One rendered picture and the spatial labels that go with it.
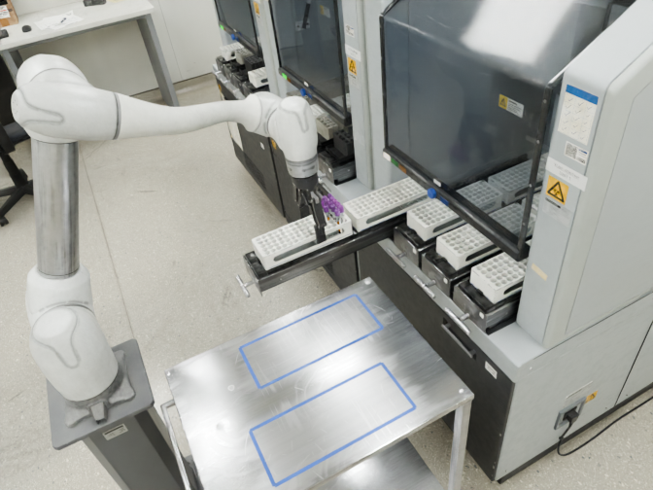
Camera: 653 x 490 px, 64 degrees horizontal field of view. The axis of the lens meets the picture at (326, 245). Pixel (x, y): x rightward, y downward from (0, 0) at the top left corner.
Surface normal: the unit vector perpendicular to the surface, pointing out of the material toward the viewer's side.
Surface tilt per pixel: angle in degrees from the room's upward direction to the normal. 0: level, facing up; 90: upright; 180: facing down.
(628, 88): 90
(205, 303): 0
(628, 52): 29
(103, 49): 90
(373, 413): 0
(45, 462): 0
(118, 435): 90
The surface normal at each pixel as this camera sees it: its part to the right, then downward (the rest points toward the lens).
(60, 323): -0.07, -0.70
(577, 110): -0.88, 0.37
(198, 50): 0.45, 0.54
